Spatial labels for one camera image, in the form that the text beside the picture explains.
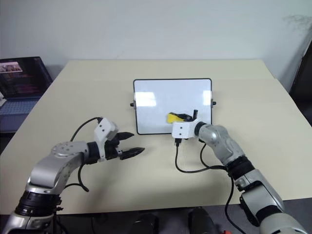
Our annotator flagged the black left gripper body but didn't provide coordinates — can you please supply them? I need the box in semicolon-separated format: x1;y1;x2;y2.
104;136;123;161

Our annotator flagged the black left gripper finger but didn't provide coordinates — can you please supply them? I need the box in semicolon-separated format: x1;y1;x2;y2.
116;132;135;142
120;147;146;160

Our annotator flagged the yellow and black eraser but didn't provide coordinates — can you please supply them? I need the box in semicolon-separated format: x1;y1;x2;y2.
166;112;186;123

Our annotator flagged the black framed whiteboard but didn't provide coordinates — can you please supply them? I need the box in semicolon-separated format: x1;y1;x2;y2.
129;78;217;136

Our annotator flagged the dark rounded shape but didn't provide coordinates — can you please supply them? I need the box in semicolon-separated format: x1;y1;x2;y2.
131;211;159;234
188;207;215;234

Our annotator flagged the large dark panel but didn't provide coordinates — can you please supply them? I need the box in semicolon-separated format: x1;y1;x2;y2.
289;55;312;127

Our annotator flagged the open blue laptop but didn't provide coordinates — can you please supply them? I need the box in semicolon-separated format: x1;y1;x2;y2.
0;56;54;134

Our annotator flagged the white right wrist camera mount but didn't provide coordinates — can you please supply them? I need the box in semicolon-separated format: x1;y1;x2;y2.
172;120;198;140

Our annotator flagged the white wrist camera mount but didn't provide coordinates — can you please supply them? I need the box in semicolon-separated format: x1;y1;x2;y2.
94;117;120;162
172;120;198;140

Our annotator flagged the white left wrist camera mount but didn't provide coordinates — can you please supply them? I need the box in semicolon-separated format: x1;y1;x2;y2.
94;117;120;162

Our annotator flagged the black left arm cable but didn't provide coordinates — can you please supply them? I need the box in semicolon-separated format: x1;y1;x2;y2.
58;117;103;193

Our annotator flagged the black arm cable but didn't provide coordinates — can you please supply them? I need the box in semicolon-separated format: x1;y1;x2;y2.
174;138;242;221
58;117;103;193

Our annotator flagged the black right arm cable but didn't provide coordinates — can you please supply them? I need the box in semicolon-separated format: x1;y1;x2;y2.
174;138;242;221

